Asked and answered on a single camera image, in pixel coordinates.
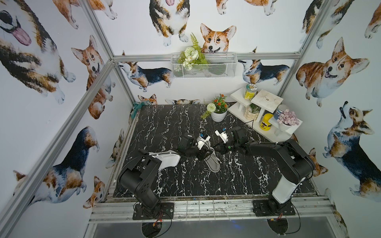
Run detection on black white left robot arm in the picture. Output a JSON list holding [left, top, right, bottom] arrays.
[[116, 134, 212, 210]]

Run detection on woven basket with plant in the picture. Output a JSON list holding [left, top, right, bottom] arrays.
[[244, 103, 261, 121]]

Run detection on blue grey tin can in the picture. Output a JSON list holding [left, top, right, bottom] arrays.
[[273, 104, 289, 120]]

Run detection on green cloth ribbon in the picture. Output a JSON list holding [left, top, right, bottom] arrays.
[[130, 101, 151, 120]]

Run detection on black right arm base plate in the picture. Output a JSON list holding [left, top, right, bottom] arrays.
[[252, 199, 296, 217]]

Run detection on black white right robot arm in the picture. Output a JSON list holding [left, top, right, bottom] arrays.
[[215, 127, 316, 209]]

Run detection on white potted red flowers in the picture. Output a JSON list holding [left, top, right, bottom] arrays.
[[201, 94, 229, 123]]

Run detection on pink flowers white pot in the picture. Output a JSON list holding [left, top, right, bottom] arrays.
[[277, 109, 300, 131]]

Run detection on white wire wall basket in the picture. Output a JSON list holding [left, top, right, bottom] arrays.
[[171, 53, 238, 79]]

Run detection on white tiered shelf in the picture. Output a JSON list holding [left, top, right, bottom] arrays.
[[228, 88, 304, 143]]

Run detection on grey canvas sneaker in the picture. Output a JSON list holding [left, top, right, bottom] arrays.
[[205, 153, 221, 173]]

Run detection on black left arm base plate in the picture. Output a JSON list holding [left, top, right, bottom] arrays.
[[133, 202, 175, 220]]

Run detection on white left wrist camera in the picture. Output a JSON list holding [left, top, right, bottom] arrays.
[[196, 133, 210, 150]]

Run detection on yellow container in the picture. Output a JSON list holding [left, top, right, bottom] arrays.
[[260, 113, 273, 131]]

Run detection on green white artificial flowers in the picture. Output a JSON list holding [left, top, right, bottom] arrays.
[[177, 33, 209, 70]]

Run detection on aluminium frame rail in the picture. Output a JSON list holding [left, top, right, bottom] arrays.
[[89, 196, 334, 224]]

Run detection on green lidded jar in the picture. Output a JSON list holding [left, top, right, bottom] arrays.
[[244, 83, 258, 101]]

